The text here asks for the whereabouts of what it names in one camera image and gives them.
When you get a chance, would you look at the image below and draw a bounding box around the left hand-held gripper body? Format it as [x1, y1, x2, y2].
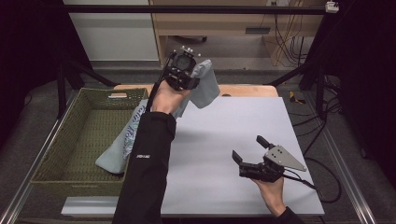
[163, 45, 201, 92]

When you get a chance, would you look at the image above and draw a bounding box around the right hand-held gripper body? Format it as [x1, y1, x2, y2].
[238, 144, 308, 183]

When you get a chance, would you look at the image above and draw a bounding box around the light blue printed garment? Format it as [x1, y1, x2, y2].
[94, 59, 221, 175]

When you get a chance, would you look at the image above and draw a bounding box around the green woven basket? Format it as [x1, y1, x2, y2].
[30, 87, 149, 197]

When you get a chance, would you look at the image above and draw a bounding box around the person's right hand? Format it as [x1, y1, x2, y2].
[251, 176, 288, 217]

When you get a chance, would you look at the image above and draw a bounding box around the person's left hand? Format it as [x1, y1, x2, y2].
[150, 79, 191, 115]

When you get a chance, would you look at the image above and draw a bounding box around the white table board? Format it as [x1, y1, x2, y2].
[61, 96, 325, 217]

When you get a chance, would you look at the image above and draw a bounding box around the yellow black tape piece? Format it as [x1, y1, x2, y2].
[289, 91, 307, 105]

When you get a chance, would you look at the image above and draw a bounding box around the wooden desk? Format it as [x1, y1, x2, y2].
[148, 0, 328, 65]

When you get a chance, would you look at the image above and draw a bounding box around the white cabinet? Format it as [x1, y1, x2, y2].
[62, 0, 161, 62]

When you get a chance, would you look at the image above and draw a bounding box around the black tripod stand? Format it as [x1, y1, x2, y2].
[55, 57, 120, 119]

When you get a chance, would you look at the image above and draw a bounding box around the white clamp device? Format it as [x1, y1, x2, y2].
[324, 1, 340, 14]

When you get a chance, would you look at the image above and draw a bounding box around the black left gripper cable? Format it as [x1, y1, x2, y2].
[145, 53, 176, 113]

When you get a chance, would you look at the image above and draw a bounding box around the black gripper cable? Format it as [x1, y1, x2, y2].
[282, 157, 343, 204]
[145, 53, 176, 113]

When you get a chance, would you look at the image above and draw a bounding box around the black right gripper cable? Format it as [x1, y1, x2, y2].
[282, 157, 343, 204]

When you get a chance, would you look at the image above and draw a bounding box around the black metal frame bar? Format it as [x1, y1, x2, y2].
[60, 4, 328, 16]

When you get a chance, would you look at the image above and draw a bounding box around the bundle of black cables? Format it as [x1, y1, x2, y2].
[260, 0, 312, 66]

